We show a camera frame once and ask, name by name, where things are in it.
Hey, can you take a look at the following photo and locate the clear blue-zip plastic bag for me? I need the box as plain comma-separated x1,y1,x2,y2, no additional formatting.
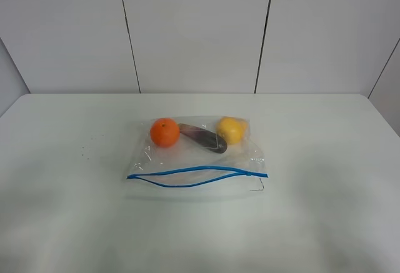
126,116,268,196

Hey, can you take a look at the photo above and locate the dark purple eggplant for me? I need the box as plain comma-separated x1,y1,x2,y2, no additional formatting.
178,123,228,154

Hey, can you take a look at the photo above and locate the yellow lemon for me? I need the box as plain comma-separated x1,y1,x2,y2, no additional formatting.
216,117,248,145

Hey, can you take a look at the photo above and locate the orange fruit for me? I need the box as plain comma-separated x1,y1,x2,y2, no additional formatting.
150,118,180,148

